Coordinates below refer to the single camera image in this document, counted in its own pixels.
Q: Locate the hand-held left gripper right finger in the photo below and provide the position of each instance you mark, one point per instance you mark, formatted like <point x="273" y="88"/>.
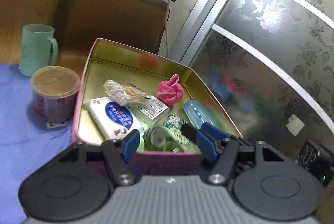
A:
<point x="206" y="145"/>

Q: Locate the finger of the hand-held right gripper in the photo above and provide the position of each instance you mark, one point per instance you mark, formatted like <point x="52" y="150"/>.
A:
<point x="189" y="130"/>
<point x="214" y="130"/>

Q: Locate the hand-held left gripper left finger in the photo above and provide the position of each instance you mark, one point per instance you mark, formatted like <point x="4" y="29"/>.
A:
<point x="131" y="144"/>

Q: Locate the blue plastic case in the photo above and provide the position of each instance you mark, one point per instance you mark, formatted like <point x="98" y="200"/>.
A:
<point x="195" y="113"/>

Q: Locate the green tape roll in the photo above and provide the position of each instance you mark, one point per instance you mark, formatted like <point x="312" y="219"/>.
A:
<point x="167" y="139"/>

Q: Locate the white tissue pack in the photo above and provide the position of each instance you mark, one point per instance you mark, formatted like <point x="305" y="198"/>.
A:
<point x="114" y="115"/>

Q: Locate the pink knitted cloth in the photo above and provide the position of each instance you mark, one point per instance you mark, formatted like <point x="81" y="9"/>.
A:
<point x="171" y="91"/>

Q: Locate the pack of cotton swabs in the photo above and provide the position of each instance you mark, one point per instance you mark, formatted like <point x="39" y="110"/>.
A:
<point x="135" y="97"/>

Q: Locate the pink tin box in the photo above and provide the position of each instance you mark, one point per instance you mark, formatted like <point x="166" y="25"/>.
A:
<point x="109" y="72"/>

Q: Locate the white sticker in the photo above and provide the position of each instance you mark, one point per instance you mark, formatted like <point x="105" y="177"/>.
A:
<point x="295" y="124"/>

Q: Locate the small white tag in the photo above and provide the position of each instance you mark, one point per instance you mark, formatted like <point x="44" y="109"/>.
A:
<point x="56" y="125"/>

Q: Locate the round can with pink label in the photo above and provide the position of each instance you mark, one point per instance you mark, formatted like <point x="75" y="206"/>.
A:
<point x="53" y="93"/>

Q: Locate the blue tablecloth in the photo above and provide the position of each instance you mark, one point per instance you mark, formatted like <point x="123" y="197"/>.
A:
<point x="31" y="151"/>

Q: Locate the frosted floral glass sliding door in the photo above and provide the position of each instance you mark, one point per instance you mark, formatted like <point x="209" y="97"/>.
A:
<point x="274" y="44"/>

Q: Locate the brown chair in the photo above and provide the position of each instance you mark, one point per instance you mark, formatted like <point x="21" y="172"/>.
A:
<point x="104" y="18"/>

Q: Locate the mint green plastic cup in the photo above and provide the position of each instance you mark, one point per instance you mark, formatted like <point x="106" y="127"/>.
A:
<point x="36" y="49"/>

